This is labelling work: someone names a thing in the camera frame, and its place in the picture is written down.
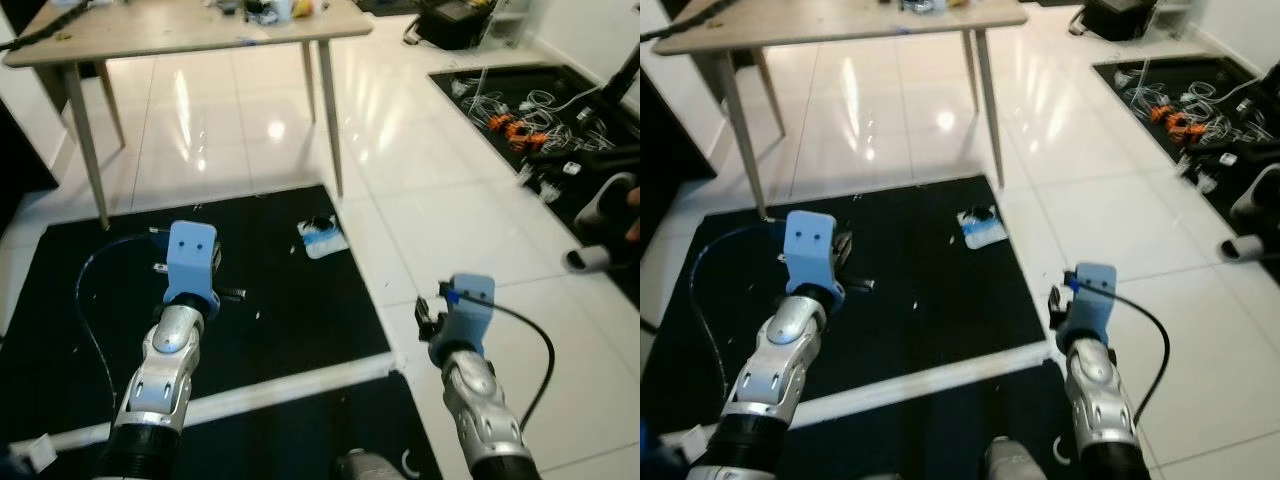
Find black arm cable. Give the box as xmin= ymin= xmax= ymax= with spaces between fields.
xmin=455 ymin=290 xmax=558 ymax=433
xmin=1080 ymin=282 xmax=1173 ymax=423
xmin=696 ymin=224 xmax=793 ymax=346
xmin=74 ymin=231 xmax=169 ymax=401

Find large square black floor mat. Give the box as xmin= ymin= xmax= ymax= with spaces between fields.
xmin=640 ymin=174 xmax=1053 ymax=443
xmin=0 ymin=184 xmax=393 ymax=443

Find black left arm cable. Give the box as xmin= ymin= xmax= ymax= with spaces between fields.
xmin=74 ymin=231 xmax=169 ymax=401
xmin=696 ymin=224 xmax=793 ymax=346

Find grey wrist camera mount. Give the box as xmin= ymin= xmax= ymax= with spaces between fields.
xmin=784 ymin=210 xmax=842 ymax=297
xmin=438 ymin=272 xmax=497 ymax=357
xmin=1060 ymin=262 xmax=1120 ymax=347
xmin=164 ymin=221 xmax=222 ymax=307

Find white cable bundle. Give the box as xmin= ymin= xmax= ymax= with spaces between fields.
xmin=1115 ymin=62 xmax=1251 ymax=113
xmin=450 ymin=72 xmax=601 ymax=126

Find dark cabinet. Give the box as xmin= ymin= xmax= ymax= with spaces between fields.
xmin=640 ymin=98 xmax=717 ymax=243

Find black mat with cables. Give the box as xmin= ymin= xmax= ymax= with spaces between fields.
xmin=1091 ymin=54 xmax=1280 ymax=266
xmin=429 ymin=64 xmax=641 ymax=306

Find orange cable connectors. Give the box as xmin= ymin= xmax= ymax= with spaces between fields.
xmin=1148 ymin=103 xmax=1218 ymax=138
xmin=487 ymin=113 xmax=553 ymax=148

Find wooden table with grey legs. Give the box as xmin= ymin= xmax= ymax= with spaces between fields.
xmin=0 ymin=0 xmax=374 ymax=231
xmin=640 ymin=0 xmax=1030 ymax=223

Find grey and white machine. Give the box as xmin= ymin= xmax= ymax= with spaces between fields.
xmin=564 ymin=170 xmax=641 ymax=276
xmin=1218 ymin=164 xmax=1280 ymax=265

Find blue and white wrapper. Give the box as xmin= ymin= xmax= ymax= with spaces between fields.
xmin=297 ymin=216 xmax=350 ymax=261
xmin=956 ymin=204 xmax=1007 ymax=250

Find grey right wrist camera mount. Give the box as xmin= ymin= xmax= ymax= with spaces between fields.
xmin=438 ymin=272 xmax=497 ymax=357
xmin=1060 ymin=262 xmax=1120 ymax=347

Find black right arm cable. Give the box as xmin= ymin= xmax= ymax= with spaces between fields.
xmin=1080 ymin=282 xmax=1173 ymax=423
xmin=455 ymin=290 xmax=558 ymax=433

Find white paper scrap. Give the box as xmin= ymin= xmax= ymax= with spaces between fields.
xmin=660 ymin=424 xmax=708 ymax=453
xmin=10 ymin=436 xmax=60 ymax=474

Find grey robot foot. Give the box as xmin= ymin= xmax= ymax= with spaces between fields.
xmin=334 ymin=449 xmax=403 ymax=480
xmin=984 ymin=436 xmax=1047 ymax=480

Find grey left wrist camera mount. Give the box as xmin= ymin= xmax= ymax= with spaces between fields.
xmin=164 ymin=221 xmax=222 ymax=307
xmin=784 ymin=210 xmax=842 ymax=297

